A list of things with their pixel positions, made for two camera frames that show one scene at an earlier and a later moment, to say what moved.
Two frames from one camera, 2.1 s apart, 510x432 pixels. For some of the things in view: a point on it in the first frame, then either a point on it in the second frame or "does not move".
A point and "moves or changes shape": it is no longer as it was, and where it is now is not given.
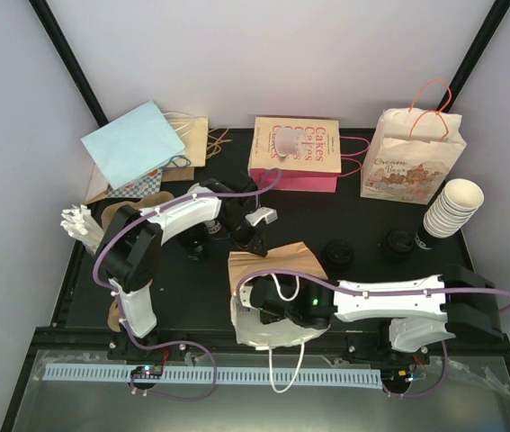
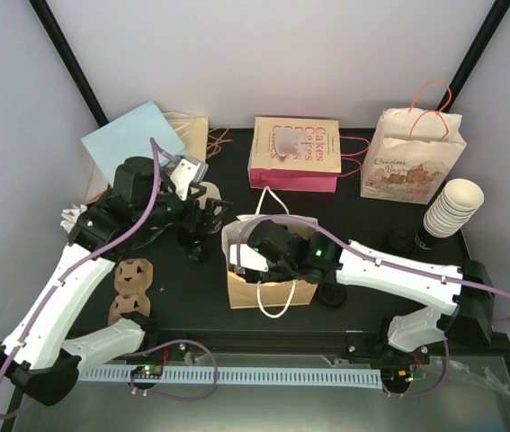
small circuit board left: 147,371 does not move
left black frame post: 68,57 does not move
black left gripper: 255,239 → 192,222
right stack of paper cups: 455,205 does not move
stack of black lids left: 193,244 does not move
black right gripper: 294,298 → 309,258
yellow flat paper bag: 193,133 does not move
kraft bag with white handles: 296,259 moves or changes shape
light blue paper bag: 135,146 does not move
